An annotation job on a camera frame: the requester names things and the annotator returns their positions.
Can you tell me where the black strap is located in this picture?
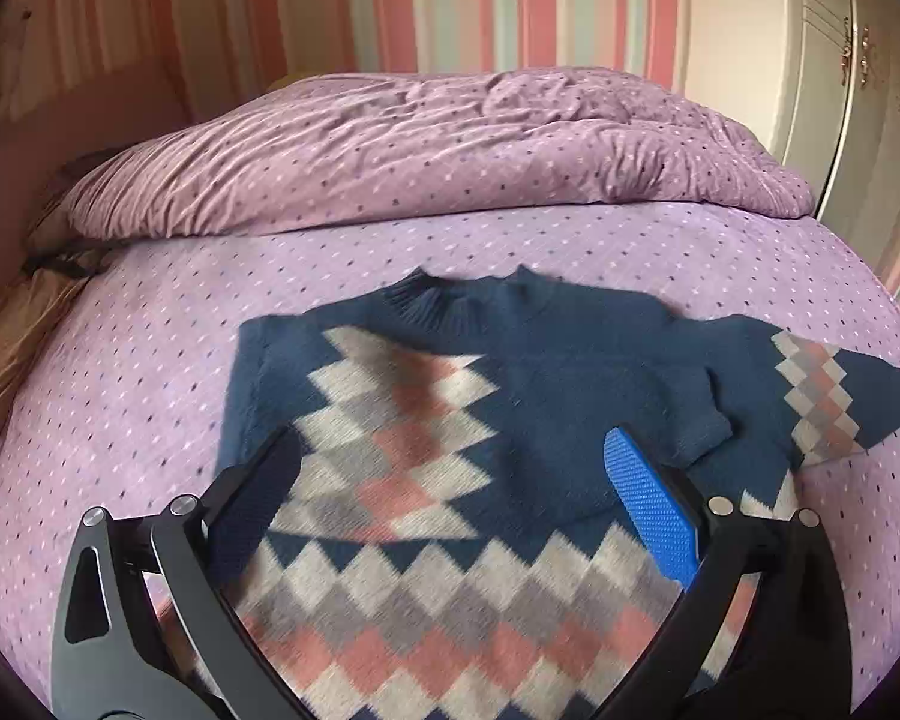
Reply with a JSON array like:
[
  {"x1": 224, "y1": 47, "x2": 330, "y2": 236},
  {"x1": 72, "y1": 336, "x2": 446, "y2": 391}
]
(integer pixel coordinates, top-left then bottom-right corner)
[{"x1": 22, "y1": 247, "x2": 110, "y2": 275}]

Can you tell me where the navy argyle knit sweater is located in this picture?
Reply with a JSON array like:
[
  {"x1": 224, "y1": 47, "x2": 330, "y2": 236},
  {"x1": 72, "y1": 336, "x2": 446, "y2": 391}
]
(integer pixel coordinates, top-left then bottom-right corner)
[{"x1": 161, "y1": 264, "x2": 900, "y2": 720}]

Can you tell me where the purple dotted bed sheet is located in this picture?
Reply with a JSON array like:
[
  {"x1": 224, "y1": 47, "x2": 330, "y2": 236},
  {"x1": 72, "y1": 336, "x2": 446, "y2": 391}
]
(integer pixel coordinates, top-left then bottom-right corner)
[{"x1": 0, "y1": 199, "x2": 900, "y2": 720}]

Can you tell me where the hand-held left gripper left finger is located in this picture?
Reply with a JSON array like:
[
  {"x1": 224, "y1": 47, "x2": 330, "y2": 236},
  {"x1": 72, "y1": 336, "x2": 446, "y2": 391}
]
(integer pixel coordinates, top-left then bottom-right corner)
[{"x1": 51, "y1": 427, "x2": 308, "y2": 720}]

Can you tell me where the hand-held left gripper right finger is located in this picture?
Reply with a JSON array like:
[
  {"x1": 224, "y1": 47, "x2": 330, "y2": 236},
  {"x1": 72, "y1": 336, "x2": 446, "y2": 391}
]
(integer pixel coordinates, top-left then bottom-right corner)
[{"x1": 600, "y1": 427, "x2": 852, "y2": 720}]

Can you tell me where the pink headboard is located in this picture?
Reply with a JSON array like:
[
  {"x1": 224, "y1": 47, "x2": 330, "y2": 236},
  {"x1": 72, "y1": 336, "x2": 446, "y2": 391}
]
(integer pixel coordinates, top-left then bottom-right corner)
[{"x1": 0, "y1": 37, "x2": 196, "y2": 241}]

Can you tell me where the white wardrobe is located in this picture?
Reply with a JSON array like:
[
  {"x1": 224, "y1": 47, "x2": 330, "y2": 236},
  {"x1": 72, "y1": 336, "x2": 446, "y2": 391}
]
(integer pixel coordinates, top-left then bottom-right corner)
[{"x1": 682, "y1": 0, "x2": 900, "y2": 301}]

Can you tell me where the purple dotted duvet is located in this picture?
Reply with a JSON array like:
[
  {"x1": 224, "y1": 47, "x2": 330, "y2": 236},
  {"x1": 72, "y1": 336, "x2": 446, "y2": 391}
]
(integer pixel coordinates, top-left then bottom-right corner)
[{"x1": 64, "y1": 67, "x2": 817, "y2": 241}]

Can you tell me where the tan pillow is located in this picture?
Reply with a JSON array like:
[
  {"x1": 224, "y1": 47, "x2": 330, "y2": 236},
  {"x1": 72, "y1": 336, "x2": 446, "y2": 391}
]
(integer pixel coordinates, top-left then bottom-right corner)
[{"x1": 0, "y1": 270, "x2": 98, "y2": 458}]

